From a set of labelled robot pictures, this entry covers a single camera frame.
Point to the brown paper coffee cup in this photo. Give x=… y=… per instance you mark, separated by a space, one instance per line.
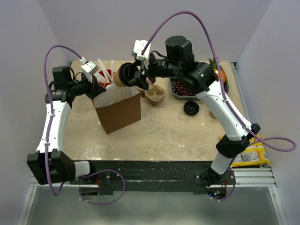
x=117 y=80

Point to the aluminium frame rail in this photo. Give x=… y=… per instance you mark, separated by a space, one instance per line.
x=240 y=177

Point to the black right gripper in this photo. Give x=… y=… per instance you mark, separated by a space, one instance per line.
x=141 y=80

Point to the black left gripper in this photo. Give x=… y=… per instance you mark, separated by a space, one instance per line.
x=95 y=88

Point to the bunch of dark red grapes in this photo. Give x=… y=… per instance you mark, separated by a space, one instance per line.
x=179 y=90

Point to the yellow snack bag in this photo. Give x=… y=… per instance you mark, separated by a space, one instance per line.
x=255 y=154

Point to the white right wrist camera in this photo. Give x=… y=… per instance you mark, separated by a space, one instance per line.
x=137 y=51

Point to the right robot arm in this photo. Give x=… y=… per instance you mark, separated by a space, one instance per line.
x=202 y=81

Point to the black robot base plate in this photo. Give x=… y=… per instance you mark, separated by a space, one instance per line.
x=154 y=176

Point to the grey fruit tray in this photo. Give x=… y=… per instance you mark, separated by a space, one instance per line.
x=194 y=98

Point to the pineapple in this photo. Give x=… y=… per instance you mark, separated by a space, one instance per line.
x=218 y=69

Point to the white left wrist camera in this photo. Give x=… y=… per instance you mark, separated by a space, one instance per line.
x=89 y=69

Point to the open brown paper cup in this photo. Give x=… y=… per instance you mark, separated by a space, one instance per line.
x=212 y=115

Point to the black coffee cup lid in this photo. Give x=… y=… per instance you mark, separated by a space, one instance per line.
x=127 y=73

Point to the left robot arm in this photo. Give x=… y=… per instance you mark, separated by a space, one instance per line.
x=49 y=160

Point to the brown paper bag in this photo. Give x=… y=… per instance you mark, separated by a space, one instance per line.
x=117 y=107

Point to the red straw holder cup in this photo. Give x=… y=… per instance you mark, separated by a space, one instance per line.
x=104 y=80

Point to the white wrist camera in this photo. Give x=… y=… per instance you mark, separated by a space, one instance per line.
x=89 y=69
x=137 y=51

